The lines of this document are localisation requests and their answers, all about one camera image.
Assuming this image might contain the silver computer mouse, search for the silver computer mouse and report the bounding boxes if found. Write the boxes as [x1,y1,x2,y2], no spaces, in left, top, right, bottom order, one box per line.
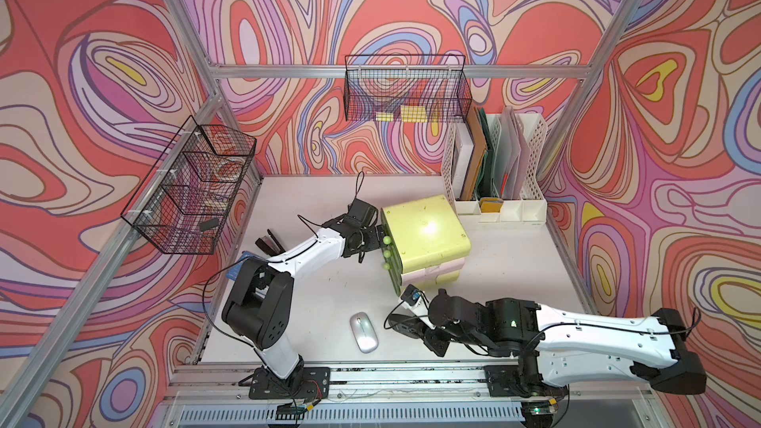
[349,312,380,354]

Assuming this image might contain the green drawer cabinet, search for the green drawer cabinet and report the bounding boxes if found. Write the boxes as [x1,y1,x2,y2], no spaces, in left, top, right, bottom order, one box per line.
[382,194,472,295]

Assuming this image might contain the green drawer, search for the green drawer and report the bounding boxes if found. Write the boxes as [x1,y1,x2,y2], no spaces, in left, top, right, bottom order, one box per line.
[380,208,402,248]

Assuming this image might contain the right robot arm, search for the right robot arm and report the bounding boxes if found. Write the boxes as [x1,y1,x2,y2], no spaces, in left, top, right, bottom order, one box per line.
[384,285,707,398]

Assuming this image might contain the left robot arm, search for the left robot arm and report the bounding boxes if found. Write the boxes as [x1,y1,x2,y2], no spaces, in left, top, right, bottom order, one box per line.
[221,216,390,404]

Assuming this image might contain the black stapler tool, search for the black stapler tool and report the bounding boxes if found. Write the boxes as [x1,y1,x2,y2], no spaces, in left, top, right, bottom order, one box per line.
[255,229,287,257]

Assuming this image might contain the green folder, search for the green folder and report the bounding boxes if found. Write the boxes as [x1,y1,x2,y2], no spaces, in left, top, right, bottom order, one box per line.
[478,108,495,198]

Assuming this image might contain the blue card pack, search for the blue card pack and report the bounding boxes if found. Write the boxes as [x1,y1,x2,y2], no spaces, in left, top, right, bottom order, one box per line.
[226,251,254,281]

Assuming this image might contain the yellow sticky note pad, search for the yellow sticky note pad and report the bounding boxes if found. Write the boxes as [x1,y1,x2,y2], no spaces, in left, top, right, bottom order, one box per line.
[400,105,428,123]

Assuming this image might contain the white file organizer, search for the white file organizer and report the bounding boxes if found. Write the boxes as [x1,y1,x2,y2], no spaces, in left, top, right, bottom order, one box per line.
[441,107,548,226]

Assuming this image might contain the brown folder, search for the brown folder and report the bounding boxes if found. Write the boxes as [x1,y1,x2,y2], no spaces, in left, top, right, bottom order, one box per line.
[460,107,488,201]

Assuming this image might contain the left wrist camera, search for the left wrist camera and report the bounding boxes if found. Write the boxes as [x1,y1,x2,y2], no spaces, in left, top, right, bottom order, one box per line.
[346,198,378,228]

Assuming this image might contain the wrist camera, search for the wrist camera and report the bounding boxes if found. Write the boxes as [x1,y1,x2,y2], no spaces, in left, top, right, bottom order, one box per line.
[400,285,427,312]
[346,198,378,228]

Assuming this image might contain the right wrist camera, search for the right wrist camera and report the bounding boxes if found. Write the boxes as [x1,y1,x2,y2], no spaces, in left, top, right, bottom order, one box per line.
[400,285,427,312]

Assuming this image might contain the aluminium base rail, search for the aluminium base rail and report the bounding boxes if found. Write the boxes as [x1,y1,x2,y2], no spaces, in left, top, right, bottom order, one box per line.
[150,361,670,427]

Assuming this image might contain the back black wire basket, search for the back black wire basket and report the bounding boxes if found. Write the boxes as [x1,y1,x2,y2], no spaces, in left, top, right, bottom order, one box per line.
[343,53,473,123]

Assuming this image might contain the black wire basket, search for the black wire basket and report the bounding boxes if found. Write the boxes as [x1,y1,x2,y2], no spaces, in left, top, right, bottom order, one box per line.
[121,117,257,255]
[343,53,473,123]

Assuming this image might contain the left black wire basket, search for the left black wire basket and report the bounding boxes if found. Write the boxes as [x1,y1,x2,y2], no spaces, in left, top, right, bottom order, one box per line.
[121,117,257,255]

